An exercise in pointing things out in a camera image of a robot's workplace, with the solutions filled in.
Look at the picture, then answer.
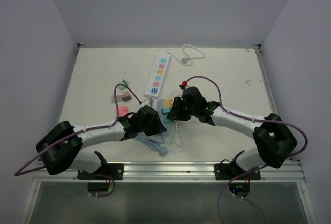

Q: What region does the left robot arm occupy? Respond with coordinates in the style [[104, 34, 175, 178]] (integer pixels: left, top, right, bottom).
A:
[[36, 106, 166, 179]]

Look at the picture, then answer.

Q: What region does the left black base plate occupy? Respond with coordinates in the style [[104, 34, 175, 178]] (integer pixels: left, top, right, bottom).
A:
[[77, 163, 124, 180]]

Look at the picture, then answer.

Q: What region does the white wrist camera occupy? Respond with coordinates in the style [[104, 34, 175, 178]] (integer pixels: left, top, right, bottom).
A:
[[179, 81, 191, 92], [140, 98, 154, 107]]

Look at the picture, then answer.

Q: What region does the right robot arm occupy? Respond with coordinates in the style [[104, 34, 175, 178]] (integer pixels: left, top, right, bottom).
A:
[[167, 87, 297, 179]]

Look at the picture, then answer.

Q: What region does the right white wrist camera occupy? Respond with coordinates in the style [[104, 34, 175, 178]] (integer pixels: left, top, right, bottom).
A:
[[179, 81, 191, 92]]

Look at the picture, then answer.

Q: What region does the white power strip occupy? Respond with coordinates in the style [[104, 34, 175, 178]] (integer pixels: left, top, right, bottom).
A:
[[144, 53, 171, 99]]

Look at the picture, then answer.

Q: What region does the white power strip cord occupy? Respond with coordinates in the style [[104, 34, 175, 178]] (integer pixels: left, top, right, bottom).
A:
[[166, 43, 206, 67]]

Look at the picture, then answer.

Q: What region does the light blue extension cord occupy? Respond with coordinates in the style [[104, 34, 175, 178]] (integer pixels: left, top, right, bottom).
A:
[[135, 98, 171, 157]]

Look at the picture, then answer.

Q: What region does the brown beige plug adapter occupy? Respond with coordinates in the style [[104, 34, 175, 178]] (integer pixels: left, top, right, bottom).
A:
[[111, 91, 132, 102]]

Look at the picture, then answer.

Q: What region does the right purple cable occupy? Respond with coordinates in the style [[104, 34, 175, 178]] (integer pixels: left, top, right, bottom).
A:
[[185, 75, 308, 224]]

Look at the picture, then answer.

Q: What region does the teal plug with cable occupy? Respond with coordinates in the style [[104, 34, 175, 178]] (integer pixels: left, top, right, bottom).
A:
[[160, 106, 187, 150]]

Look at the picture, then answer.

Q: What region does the pink plug adapter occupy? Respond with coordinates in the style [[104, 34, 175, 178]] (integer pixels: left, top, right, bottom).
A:
[[118, 106, 129, 117]]

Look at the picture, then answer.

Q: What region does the aluminium front rail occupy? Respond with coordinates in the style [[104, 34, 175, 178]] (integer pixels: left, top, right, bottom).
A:
[[33, 160, 307, 183]]

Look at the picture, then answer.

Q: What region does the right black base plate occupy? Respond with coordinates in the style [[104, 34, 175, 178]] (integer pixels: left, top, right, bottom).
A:
[[214, 159, 261, 180]]

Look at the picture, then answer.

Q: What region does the green plug adapter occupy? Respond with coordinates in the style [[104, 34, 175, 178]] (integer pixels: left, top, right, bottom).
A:
[[118, 80, 129, 90]]

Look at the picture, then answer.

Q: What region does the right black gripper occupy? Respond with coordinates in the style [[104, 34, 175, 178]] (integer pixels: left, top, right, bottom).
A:
[[168, 96, 198, 121]]

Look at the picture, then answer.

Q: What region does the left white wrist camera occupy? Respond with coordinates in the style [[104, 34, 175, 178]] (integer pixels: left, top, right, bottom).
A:
[[140, 98, 154, 107]]

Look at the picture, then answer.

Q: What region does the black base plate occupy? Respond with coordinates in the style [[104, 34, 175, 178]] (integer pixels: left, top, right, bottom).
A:
[[77, 163, 124, 180], [214, 159, 261, 180]]

